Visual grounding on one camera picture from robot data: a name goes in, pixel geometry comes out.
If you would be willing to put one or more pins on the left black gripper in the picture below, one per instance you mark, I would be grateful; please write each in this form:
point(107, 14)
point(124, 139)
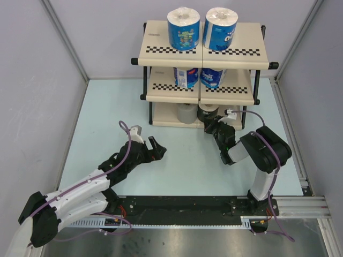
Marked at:
point(152, 154)

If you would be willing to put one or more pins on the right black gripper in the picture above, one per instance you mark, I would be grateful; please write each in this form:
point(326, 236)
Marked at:
point(210, 123)

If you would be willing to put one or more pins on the white roll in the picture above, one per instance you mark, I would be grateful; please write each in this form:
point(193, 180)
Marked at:
point(207, 111)

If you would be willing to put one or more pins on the grey paper roll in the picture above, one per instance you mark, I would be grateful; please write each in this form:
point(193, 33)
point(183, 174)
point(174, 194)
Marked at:
point(187, 113)

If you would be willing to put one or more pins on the blue Tempo paper roll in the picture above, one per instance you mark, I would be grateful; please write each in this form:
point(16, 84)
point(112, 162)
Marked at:
point(212, 78)

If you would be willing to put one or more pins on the blue-wrapped roll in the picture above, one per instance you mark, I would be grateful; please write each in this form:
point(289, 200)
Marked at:
point(186, 77)
point(183, 28)
point(219, 28)

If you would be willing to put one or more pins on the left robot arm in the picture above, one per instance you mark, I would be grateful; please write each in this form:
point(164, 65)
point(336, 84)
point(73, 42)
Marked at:
point(93, 194)

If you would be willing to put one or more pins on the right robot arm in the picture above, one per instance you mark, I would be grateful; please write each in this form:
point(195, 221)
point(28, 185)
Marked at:
point(266, 149)

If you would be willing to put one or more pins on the beige three-tier shelf rack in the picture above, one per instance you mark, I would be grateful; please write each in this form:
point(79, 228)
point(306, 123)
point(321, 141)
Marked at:
point(244, 60)

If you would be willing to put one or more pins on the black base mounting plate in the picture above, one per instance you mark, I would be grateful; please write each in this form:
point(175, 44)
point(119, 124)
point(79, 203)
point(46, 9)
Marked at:
point(185, 218)

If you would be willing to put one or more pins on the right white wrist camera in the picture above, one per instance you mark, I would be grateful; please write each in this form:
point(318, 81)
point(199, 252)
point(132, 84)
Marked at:
point(230, 113)

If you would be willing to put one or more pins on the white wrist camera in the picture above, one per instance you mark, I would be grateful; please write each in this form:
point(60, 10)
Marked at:
point(230, 113)
point(135, 134)

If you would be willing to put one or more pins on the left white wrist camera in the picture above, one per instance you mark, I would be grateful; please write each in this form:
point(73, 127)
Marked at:
point(135, 134)

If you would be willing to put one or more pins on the aluminium frame rail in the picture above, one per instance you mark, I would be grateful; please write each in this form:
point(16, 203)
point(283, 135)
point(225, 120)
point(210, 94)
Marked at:
point(133, 205)

